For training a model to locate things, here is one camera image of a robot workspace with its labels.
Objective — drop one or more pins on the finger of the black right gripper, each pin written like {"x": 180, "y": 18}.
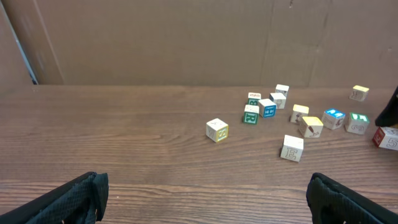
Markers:
{"x": 388, "y": 116}

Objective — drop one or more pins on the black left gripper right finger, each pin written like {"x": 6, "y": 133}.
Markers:
{"x": 331, "y": 202}

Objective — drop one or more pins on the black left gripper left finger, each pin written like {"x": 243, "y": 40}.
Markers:
{"x": 81, "y": 200}

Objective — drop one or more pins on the red sided wood block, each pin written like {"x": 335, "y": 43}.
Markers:
{"x": 386, "y": 137}

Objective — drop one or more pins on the green top wood block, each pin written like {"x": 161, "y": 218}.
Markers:
{"x": 357, "y": 123}

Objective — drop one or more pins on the yellow top block far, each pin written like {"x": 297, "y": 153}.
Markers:
{"x": 359, "y": 93}

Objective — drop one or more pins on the blue top wood block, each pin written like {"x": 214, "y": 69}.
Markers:
{"x": 333, "y": 119}

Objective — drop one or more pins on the wood block letter E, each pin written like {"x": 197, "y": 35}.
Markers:
{"x": 292, "y": 148}

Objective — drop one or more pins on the yellow top block lower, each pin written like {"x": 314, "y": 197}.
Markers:
{"x": 310, "y": 127}

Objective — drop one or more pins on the yellow top block upper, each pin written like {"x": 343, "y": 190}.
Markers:
{"x": 298, "y": 112}

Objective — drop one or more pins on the white wood block far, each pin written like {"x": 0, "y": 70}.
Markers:
{"x": 283, "y": 89}

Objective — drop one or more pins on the plain white wood block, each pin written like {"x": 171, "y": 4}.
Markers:
{"x": 279, "y": 99}

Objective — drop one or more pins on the wood block blue side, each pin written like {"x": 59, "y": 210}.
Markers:
{"x": 267, "y": 108}

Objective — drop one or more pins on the wood block green R side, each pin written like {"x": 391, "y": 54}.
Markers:
{"x": 251, "y": 114}

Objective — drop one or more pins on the plain wood block yellow side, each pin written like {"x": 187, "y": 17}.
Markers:
{"x": 217, "y": 130}

